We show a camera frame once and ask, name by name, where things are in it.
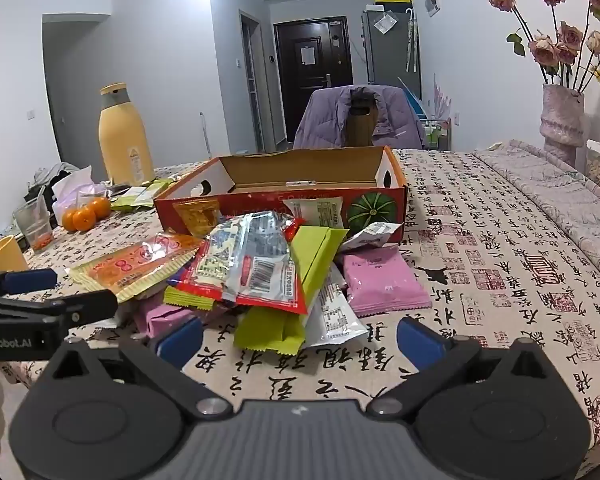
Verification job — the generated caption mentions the purple jacket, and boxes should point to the purple jacket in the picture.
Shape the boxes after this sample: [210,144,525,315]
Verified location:
[293,85,427,151]

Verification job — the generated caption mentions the white interior door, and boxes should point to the white interior door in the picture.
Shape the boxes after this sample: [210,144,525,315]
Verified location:
[240,10,266,153]

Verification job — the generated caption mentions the dried pink roses bouquet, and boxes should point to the dried pink roses bouquet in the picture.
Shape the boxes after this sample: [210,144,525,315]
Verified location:
[482,0,600,96]

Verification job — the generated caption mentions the green snack packet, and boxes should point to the green snack packet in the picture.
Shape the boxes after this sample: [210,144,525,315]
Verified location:
[234,304,307,353]
[290,225,352,306]
[163,284,216,312]

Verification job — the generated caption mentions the yellow cup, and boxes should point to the yellow cup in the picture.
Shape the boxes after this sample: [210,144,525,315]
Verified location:
[0,235,30,273]

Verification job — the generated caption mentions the pink snack packet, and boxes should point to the pink snack packet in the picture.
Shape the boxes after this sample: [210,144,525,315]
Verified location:
[341,247,433,317]
[132,290,203,341]

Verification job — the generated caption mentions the small storage rack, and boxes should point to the small storage rack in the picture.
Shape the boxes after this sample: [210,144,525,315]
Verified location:
[420,115,453,151]

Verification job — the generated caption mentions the clear plastic cup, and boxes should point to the clear plastic cup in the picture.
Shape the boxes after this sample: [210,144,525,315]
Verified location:
[12,195,56,253]

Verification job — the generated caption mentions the yellow thermos bottle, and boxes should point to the yellow thermos bottle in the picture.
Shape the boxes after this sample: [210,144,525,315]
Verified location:
[98,83,155,187]

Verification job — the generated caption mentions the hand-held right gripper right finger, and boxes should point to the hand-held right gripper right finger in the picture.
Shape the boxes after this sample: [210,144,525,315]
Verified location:
[367,316,556,420]

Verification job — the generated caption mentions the wooden chair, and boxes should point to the wooden chair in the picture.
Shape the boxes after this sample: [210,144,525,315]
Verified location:
[346,87,381,147]

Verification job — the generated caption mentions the pink textured vase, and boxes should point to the pink textured vase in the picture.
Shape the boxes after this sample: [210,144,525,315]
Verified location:
[539,83,586,167]

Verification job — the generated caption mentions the light green sachet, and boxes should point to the light green sachet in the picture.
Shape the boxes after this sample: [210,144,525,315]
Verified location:
[111,194,153,212]
[135,179,174,206]

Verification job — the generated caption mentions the grey refrigerator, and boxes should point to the grey refrigerator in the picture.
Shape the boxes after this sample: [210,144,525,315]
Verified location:
[362,7,423,101]

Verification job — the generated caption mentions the pink grey folded quilt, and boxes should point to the pink grey folded quilt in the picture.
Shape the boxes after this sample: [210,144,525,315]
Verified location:
[472,139,600,306]

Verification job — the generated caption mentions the white purple plastic bag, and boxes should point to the white purple plastic bag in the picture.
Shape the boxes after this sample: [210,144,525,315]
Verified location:
[51,165,112,216]

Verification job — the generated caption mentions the orange cardboard box pumpkin print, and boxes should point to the orange cardboard box pumpkin print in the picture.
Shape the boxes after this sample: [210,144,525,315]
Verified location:
[154,146,408,246]

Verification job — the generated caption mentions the white mop pole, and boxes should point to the white mop pole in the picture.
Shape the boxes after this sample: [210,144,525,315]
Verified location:
[198,112,211,158]

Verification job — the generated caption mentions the white folded umbrella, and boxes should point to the white folded umbrella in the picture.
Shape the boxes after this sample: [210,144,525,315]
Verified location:
[405,7,420,73]

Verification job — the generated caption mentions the dark entrance door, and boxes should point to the dark entrance door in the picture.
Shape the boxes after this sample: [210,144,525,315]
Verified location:
[274,19,353,146]

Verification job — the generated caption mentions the large red silver snack packet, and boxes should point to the large red silver snack packet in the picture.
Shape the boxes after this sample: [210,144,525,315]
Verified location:
[177,211,308,316]

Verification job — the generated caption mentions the dark cloth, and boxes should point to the dark cloth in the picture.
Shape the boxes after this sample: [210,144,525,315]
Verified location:
[25,162,81,206]

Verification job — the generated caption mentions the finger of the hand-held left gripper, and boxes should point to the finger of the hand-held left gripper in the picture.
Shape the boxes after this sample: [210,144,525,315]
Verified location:
[0,268,58,296]
[0,288,119,331]

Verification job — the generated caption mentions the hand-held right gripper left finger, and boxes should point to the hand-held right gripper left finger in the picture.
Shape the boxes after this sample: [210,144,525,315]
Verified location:
[45,317,233,418]

